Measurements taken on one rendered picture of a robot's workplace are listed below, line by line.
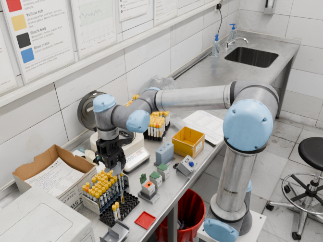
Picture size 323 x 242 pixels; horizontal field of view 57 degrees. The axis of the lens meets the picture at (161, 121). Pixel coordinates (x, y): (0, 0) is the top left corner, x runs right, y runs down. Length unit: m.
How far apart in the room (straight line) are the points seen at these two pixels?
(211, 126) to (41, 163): 0.97
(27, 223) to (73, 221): 0.14
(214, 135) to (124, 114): 0.89
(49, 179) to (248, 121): 1.03
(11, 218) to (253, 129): 0.77
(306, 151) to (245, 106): 1.47
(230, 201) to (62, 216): 0.52
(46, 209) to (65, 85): 0.72
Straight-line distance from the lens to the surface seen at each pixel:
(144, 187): 1.34
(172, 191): 1.42
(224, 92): 0.90
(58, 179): 1.48
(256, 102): 0.75
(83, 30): 1.57
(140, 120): 0.92
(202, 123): 1.83
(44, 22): 1.42
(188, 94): 0.95
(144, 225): 1.31
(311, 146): 2.23
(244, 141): 0.76
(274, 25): 3.35
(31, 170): 1.53
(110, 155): 1.09
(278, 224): 2.53
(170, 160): 1.56
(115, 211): 1.26
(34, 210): 1.05
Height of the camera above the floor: 1.93
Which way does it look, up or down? 34 degrees down
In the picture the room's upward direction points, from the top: 1 degrees counter-clockwise
